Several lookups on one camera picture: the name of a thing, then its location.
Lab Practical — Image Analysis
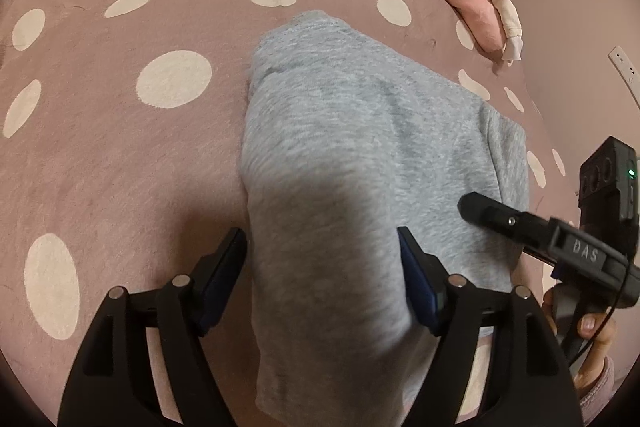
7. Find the grey New York sweatshirt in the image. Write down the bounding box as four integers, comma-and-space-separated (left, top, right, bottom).
241, 11, 528, 426

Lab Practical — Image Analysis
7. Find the pink sleeved right forearm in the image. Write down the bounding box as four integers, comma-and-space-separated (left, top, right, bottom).
579, 357, 615, 426

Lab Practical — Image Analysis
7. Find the person's right hand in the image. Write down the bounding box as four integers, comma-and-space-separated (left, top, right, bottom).
541, 286, 618, 393

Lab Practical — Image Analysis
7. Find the folded pink garment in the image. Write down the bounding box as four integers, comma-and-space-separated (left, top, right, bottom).
446, 0, 506, 53

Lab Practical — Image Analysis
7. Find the pink polka dot bedspread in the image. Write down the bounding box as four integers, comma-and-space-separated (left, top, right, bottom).
1, 0, 578, 421

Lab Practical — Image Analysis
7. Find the black camera box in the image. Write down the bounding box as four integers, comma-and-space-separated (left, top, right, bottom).
578, 136, 639, 260

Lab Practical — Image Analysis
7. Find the white wall power strip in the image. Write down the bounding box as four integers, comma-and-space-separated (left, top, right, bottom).
608, 46, 640, 100

